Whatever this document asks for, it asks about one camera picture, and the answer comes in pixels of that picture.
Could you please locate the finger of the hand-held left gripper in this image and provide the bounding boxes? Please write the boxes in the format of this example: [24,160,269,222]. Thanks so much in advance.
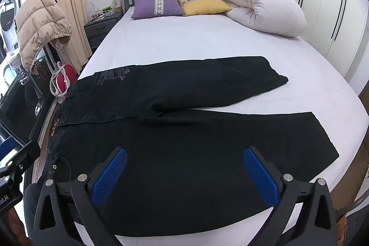
[0,111,41,177]

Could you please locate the black pants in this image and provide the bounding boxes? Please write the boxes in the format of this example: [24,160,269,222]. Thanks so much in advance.
[43,56,340,238]

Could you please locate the beige puffer jacket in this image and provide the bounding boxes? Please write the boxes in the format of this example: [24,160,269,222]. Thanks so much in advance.
[15,0,72,74]

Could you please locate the person's left hand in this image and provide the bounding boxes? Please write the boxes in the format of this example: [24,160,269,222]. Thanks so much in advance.
[3,209,33,246]

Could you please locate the white folded duvet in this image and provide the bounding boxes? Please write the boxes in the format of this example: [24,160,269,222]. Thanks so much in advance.
[217,0,308,38]

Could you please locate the yellow pillow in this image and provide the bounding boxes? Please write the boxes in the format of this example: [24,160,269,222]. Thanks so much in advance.
[177,0,233,17]

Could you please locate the purple pillow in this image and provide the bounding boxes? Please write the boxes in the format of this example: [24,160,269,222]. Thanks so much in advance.
[132,0,185,20]

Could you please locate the red bag with white rope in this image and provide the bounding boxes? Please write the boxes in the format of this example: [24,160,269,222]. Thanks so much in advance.
[50,62,78,98]

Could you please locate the clear plastic bag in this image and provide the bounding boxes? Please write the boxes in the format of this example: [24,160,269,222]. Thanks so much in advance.
[86,2,100,19]

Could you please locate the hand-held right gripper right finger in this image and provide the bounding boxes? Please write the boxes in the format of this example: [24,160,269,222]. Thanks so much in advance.
[243,146,338,246]

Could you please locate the white wardrobe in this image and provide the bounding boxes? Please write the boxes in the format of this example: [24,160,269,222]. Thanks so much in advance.
[285,0,369,97]

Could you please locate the black mesh chair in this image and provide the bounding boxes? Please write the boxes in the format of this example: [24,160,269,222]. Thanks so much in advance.
[343,206,369,246]

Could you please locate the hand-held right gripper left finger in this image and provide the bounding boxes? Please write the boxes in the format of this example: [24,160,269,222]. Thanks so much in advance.
[33,147,128,246]

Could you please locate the white washing machine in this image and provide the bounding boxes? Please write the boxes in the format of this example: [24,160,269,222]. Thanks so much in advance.
[0,0,21,33]

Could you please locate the dark grey nightstand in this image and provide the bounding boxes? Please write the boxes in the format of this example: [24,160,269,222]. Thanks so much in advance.
[83,10,124,58]

